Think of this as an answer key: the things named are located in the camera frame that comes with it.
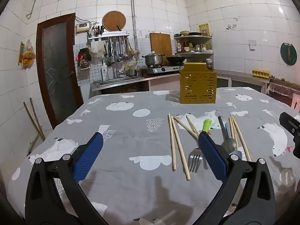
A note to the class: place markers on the rectangular wooden cutting board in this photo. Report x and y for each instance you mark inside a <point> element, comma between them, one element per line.
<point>161,44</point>

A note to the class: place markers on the gold perforated utensil holder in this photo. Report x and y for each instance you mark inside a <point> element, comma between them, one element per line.
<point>198,86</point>

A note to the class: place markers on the kitchen counter with cabinets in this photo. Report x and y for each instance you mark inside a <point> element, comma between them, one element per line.
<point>234,80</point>

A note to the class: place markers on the steel gas stove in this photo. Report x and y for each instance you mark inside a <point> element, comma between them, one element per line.
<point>161,69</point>

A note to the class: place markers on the wooden chopstick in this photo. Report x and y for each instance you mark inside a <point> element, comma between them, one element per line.
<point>180,150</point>
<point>191,123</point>
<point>241,140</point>
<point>172,145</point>
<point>185,126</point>
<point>234,133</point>

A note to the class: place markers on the steel cooking pot with lid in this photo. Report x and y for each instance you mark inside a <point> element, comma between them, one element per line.
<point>153,59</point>

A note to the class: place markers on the yellow wall poster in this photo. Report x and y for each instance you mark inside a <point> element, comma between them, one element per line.
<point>204,29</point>

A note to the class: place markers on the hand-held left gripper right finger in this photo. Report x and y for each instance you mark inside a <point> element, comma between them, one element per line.
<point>212,154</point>

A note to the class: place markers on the plastic bag of oranges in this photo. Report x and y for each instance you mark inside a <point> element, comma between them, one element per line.
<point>27,57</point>

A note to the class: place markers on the wall utensil rack shelf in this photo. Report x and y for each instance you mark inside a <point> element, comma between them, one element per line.
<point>107,37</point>

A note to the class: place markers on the row of hanging kitchen utensils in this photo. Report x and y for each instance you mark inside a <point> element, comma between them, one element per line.
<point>119,50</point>

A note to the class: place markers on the white soap pump bottle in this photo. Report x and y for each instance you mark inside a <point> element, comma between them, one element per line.
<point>103,71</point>

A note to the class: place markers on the metal faucet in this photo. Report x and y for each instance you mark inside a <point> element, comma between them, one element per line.
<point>118,72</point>

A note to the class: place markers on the grey bear-print tablecloth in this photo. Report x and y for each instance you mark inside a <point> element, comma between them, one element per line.
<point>131,133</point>

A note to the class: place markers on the yellow egg tray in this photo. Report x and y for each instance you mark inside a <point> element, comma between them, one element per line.
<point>260,73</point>

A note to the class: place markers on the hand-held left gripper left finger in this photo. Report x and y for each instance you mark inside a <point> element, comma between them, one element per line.
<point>89,154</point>

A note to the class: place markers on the row of condiment bottles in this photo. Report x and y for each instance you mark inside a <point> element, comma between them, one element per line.
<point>187,46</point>

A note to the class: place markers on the round green wall board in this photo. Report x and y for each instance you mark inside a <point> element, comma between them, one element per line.
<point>288,54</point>

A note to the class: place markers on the dark plate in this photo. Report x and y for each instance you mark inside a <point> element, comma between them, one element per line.
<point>195,33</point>

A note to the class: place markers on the hanging beige cloth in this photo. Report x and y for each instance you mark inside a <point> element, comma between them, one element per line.
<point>97,49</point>

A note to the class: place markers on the yellowed wall electric box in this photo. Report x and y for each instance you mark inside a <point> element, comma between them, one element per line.
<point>82,28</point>

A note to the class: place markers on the steel corner shelf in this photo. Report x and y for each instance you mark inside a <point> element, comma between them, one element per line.
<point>194,55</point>

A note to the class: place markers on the brown side cabinet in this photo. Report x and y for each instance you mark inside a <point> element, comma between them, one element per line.
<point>281,91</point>

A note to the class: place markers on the vertical metal wall pipe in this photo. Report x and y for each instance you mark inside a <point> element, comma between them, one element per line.
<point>134,16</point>

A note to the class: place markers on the black wok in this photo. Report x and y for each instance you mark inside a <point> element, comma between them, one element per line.
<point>175,59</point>

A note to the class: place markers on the steel kitchen sink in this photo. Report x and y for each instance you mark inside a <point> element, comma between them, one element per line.
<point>112,82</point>

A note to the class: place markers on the brown frosted glass door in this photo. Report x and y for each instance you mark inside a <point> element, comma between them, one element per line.
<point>58,70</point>

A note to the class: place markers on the round wooden cutting board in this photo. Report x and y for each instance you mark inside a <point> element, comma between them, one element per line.
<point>114,21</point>

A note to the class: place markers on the white wall socket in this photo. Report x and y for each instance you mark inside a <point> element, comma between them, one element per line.
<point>252,44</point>

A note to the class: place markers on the small steel saucepan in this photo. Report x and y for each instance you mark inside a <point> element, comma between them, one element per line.
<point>132,72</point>

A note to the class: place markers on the leaning wooden sticks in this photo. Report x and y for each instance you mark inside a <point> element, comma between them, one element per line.
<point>35,121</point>

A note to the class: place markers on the yellow bowl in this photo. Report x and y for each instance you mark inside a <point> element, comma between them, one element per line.
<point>184,32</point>

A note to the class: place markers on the small wall hooks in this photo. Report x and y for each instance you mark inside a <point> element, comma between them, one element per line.
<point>230,27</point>

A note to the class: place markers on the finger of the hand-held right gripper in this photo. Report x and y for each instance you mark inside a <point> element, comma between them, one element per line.
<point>289,123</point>
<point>297,145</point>

